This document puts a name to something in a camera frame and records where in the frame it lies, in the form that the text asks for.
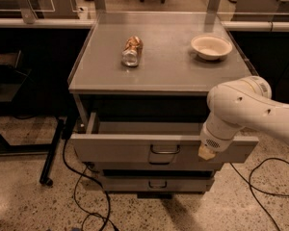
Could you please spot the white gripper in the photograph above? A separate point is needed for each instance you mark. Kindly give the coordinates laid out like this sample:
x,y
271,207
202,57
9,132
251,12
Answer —
x,y
211,141

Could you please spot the grey top drawer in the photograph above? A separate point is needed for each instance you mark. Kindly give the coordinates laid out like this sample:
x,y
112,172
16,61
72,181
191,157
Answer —
x,y
151,142

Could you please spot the grey drawer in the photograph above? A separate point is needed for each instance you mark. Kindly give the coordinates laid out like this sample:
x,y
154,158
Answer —
x,y
151,142
147,166
172,185

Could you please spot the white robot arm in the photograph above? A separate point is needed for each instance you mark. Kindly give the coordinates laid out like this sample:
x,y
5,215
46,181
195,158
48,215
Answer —
x,y
243,103

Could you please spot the grey drawer cabinet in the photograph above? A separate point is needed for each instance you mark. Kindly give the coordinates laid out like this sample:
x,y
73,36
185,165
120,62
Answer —
x,y
170,83

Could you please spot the grey bottom drawer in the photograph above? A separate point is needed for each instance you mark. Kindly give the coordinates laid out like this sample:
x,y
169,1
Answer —
x,y
172,185

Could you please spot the grey middle drawer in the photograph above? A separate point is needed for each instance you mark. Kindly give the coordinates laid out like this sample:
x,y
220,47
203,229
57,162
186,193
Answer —
x,y
147,166

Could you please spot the white bowl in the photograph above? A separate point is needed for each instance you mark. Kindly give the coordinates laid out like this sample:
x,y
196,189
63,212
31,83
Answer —
x,y
211,48

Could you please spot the crushed orange soda can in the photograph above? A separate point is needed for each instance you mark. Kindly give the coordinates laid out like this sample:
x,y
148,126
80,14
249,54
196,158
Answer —
x,y
132,52

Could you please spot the white horizontal rail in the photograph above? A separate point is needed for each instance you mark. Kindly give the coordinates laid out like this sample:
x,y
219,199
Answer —
x,y
242,26

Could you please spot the black side table frame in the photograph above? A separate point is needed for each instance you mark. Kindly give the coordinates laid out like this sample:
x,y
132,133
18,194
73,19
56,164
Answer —
x,y
12,78

